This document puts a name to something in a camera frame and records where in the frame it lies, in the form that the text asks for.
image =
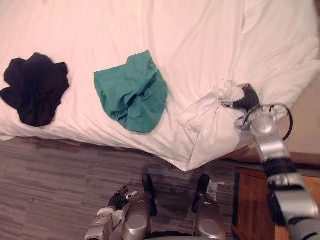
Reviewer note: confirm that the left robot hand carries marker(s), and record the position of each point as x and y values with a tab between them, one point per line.
118	199

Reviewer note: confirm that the wooden bed frame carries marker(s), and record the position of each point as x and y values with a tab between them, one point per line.
250	152

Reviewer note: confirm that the left silver robot leg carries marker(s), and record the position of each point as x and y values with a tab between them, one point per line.
141	215

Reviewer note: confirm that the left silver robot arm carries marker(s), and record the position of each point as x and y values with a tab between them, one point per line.
106	223

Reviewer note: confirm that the white bed duvet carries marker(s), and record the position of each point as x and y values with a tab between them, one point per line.
155	62

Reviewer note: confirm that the silver robot leg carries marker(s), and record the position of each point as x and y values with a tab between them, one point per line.
207	212
141	215

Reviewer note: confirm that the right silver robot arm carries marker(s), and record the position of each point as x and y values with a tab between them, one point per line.
280	170

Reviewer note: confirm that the right silver robot leg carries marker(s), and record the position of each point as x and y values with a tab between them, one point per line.
207	212

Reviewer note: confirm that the teal crumpled cloth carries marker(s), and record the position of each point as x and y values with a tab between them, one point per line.
132	97

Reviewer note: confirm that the black crumpled cloth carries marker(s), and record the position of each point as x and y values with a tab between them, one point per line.
35	90

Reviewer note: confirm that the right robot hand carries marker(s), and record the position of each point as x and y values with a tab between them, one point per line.
246	98

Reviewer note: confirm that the wooden nightstand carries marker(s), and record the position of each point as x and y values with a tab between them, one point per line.
257	202

